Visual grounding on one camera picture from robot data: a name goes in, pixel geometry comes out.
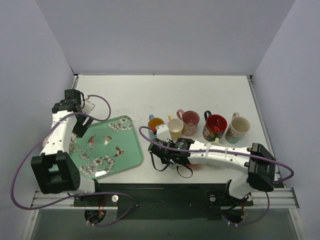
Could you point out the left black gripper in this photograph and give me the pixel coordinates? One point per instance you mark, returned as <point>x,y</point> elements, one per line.
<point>81,126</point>

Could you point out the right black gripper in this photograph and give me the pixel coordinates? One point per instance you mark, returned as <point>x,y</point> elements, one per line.
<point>158,149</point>

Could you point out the cream dragon mug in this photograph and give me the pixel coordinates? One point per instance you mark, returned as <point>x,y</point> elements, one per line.
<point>172,165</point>

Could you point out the orange mug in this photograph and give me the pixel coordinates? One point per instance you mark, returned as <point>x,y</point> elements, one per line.
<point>195,166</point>

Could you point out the yellow mug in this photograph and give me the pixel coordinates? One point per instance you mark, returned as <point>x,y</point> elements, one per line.
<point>175,127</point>

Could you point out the pink mug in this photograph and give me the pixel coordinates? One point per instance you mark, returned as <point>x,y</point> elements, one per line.
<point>190,121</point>

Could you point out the blue floral mug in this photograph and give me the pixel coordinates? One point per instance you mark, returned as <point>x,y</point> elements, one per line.
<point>152,124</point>

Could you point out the black gold-rimmed mug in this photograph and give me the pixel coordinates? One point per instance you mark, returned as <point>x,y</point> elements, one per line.
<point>215,126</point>

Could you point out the beige bird mug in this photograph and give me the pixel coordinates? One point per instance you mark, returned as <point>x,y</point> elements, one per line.
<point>237,129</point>

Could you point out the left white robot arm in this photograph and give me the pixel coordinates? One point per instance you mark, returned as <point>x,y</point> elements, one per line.
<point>54,169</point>

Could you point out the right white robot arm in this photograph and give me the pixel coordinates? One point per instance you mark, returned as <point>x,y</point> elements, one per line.
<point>255,163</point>

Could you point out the green floral tray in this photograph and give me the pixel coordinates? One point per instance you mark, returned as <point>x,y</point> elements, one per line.
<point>106,148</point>

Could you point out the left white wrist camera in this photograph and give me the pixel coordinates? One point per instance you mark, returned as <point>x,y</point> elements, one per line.
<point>85,105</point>

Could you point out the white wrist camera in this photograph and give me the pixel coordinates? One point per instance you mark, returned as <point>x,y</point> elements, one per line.
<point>85,105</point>
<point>163,133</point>

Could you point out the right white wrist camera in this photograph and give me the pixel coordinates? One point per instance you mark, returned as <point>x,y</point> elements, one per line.
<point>163,133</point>

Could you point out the aluminium rail frame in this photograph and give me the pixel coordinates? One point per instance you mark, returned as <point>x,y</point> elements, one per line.
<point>139,95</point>

